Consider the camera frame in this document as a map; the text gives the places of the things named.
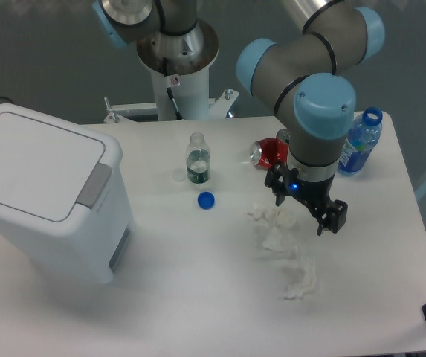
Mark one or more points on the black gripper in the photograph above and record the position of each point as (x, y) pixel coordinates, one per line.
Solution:
(309, 186)

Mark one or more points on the white push-button trash can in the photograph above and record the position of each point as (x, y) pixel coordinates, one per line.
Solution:
(63, 201)

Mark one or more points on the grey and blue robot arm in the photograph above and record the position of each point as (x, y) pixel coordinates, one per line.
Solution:
(300, 83)

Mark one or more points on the crushed red soda can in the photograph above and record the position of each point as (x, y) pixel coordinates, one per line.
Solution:
(268, 151)

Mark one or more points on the crumpled white tissue upper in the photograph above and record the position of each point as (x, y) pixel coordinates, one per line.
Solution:
(276, 228)

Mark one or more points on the crumpled white tissue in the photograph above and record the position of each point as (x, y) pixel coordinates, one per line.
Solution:
(276, 228)
(302, 277)

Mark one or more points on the crumpled white tissue lower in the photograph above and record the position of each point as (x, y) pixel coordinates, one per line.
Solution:
(302, 277)

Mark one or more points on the blue plastic drink bottle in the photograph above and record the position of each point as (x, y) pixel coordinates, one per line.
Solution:
(362, 138)

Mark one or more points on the blue bottle cap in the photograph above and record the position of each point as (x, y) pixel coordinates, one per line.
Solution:
(206, 200)

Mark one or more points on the clear bottle green label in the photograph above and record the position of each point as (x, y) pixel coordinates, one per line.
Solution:
(198, 159)

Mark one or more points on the white bottle cap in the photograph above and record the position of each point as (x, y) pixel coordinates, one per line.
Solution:
(178, 175)

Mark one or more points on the white table frame bracket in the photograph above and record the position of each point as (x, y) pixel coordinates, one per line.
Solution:
(218, 108)

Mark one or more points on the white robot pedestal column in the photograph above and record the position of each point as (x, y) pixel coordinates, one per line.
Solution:
(179, 68)

